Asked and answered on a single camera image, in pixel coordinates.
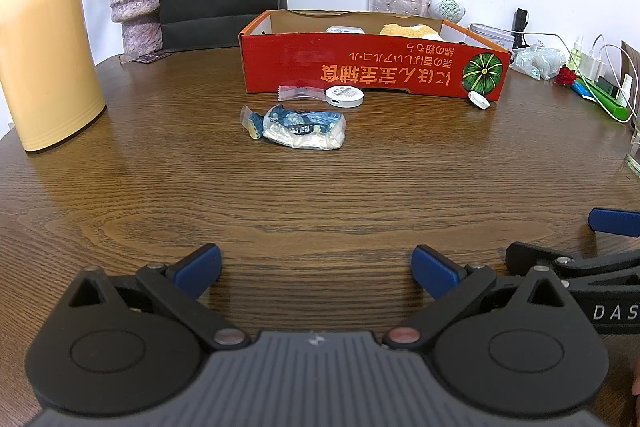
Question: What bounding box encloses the white round case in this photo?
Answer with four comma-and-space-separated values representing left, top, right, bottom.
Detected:
324, 84, 365, 109

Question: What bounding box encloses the white rectangular tin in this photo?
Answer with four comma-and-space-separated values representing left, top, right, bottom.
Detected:
469, 23, 516, 53

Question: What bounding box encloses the clear plastic sachet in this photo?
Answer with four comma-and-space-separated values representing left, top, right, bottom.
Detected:
277, 84, 329, 100

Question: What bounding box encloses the drinking glass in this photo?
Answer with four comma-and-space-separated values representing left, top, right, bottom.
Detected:
622, 117, 640, 180

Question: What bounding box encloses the yellow thermos jug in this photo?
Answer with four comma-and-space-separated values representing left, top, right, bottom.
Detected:
0, 0, 107, 153

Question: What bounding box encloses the crumpled clear plastic bag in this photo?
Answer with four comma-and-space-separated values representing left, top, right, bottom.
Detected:
510, 44, 569, 82

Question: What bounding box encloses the orange-red cardboard box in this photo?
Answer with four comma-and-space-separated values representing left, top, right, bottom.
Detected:
238, 9, 512, 103

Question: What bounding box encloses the small dark card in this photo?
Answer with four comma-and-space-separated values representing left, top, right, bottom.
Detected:
118, 52, 169, 66

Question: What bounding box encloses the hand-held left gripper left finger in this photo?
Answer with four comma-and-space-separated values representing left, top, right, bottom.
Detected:
67, 243, 252, 350

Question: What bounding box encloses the pinkish stone vase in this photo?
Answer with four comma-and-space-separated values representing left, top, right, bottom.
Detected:
106, 0, 164, 56

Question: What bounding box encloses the green marker pen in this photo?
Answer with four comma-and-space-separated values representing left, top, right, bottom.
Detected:
570, 77, 632, 120

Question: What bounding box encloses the small white spray bottle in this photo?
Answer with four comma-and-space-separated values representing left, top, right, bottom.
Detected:
617, 74, 636, 106

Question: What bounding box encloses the black power adapter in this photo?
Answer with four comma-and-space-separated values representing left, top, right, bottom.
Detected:
512, 8, 530, 50

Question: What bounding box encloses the white round speaker device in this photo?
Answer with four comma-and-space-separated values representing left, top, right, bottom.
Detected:
428, 0, 467, 22

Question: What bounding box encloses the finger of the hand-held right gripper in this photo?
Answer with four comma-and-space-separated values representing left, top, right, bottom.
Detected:
504, 241, 640, 282
588, 207, 640, 239

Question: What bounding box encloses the red rose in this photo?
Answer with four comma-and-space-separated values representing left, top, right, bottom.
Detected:
553, 65, 579, 87

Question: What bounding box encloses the blue white snack packet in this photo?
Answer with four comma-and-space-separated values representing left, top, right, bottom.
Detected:
240, 104, 348, 152

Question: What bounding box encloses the clear spray bottle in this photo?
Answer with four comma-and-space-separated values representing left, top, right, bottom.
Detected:
567, 35, 586, 73

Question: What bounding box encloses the white charger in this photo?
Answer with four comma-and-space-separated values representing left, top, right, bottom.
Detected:
580, 52, 609, 83

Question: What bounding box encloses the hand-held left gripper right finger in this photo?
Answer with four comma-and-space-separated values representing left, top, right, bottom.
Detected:
385, 244, 572, 350

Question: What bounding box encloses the white cable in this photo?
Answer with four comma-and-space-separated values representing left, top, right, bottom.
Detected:
575, 34, 640, 124

